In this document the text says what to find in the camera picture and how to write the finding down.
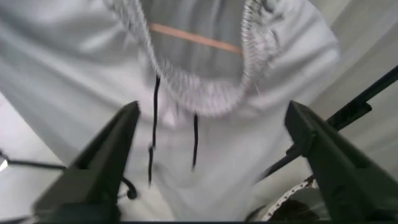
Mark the white curtain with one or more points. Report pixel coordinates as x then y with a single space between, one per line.
367 46

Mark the pink clothes hanger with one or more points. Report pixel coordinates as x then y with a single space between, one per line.
192 38

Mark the pale grey shorts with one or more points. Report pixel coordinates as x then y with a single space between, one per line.
77 77

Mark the black clothes rack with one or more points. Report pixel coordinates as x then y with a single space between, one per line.
351 112

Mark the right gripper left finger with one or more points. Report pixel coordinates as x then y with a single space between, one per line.
93 174

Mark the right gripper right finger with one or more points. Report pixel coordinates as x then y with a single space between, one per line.
351 177

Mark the white laundry basket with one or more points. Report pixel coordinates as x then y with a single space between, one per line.
295 205

